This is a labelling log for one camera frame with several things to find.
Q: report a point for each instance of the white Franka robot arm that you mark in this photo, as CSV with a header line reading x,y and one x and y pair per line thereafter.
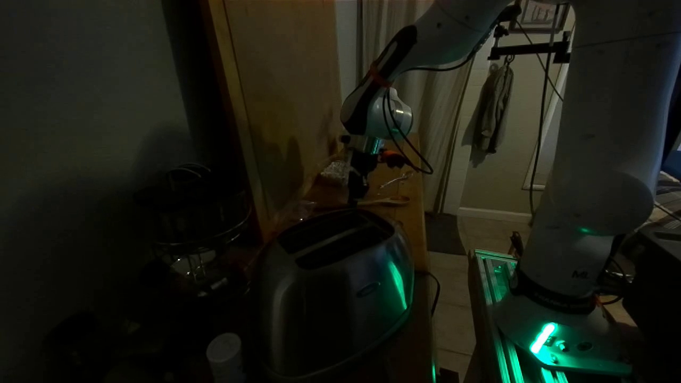
x,y
610,142

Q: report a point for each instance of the black mounting bar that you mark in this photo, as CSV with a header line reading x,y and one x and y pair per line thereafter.
x,y
539,47

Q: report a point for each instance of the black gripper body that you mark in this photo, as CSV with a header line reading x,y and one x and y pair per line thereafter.
x,y
363,154

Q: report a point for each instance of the wooden back panel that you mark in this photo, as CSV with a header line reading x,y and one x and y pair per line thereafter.
x,y
283,98

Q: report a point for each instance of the white plastic cup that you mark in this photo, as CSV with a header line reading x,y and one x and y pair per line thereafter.
x,y
226,353

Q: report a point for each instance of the white sponge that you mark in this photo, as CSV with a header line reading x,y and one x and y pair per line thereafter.
x,y
332,174

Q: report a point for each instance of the metal spoon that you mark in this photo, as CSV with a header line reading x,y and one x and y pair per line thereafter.
x,y
393,179

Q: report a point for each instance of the wooden spoon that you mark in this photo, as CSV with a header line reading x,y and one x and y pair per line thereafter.
x,y
385,203

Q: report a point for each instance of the beige curtain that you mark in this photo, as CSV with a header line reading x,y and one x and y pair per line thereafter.
x,y
374,28

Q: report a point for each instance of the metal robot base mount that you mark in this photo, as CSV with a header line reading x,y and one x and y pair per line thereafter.
x,y
553,332

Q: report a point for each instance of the stainless steel toaster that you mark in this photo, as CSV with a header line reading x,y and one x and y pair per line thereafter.
x,y
332,290

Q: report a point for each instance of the hanging grey cloth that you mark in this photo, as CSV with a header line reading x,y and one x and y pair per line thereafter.
x,y
489,114

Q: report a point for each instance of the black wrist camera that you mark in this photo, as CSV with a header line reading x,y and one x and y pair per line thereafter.
x,y
392,160

